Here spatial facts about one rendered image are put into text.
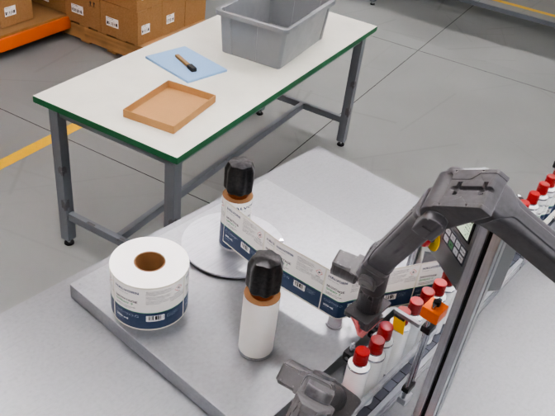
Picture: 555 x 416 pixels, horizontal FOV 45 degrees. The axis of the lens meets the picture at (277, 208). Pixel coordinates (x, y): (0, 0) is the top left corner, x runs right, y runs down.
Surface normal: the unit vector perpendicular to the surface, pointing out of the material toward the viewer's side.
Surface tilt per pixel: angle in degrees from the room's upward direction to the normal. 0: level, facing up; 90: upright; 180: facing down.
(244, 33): 95
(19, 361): 0
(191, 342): 0
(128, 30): 90
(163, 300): 90
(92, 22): 90
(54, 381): 0
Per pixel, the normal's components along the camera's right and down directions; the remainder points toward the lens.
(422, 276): 0.35, 0.58
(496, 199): 0.38, -0.20
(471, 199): -0.58, -0.63
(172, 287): 0.69, 0.48
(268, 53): -0.46, 0.55
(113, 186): 0.11, -0.80
